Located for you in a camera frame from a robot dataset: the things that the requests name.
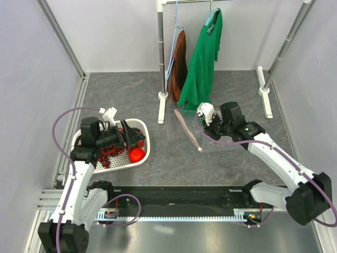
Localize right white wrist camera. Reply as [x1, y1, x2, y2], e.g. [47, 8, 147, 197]
[196, 102, 216, 126]

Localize blue wire hanger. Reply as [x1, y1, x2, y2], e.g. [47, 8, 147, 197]
[165, 0, 184, 83]

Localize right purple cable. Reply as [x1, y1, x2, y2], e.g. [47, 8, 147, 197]
[194, 113, 337, 228]

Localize dark red toy grapes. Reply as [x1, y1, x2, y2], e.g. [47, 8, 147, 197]
[99, 153, 111, 169]

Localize white perforated plastic basket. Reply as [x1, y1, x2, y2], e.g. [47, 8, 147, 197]
[70, 117, 150, 174]

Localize green t-shirt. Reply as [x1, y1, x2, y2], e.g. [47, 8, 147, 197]
[177, 8, 223, 110]

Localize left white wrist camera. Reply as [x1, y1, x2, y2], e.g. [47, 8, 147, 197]
[99, 107, 117, 127]

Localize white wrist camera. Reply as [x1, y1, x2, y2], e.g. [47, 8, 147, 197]
[99, 107, 117, 127]
[196, 102, 216, 126]

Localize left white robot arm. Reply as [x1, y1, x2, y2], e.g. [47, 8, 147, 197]
[38, 117, 146, 252]

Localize slotted cable duct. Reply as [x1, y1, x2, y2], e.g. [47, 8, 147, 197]
[95, 210, 262, 222]

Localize red toy tomato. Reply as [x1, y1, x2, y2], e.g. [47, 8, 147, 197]
[129, 148, 146, 163]

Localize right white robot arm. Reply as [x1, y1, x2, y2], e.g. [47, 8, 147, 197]
[196, 102, 336, 227]

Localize aluminium frame post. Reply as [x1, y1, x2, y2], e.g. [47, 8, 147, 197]
[36, 0, 86, 80]

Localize brown hanging cloth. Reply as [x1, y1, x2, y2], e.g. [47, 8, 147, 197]
[169, 31, 188, 105]

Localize clear zip top bag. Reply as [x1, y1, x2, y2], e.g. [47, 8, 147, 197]
[174, 109, 241, 153]

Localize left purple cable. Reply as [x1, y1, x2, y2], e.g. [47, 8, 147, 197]
[51, 106, 102, 253]

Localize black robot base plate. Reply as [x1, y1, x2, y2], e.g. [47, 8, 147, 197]
[105, 186, 272, 218]

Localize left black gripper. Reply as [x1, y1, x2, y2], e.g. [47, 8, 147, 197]
[95, 119, 145, 149]

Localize purple cable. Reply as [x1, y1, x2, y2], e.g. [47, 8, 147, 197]
[51, 106, 102, 253]
[194, 113, 337, 228]

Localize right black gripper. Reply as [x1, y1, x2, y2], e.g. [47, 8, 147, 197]
[201, 113, 233, 142]

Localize red toy lobster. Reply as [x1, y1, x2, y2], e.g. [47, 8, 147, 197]
[102, 139, 145, 157]

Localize metal clothes rack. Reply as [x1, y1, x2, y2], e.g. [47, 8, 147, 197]
[156, 1, 315, 124]

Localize light blue clothes hanger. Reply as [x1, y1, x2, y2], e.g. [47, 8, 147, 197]
[205, 0, 219, 25]

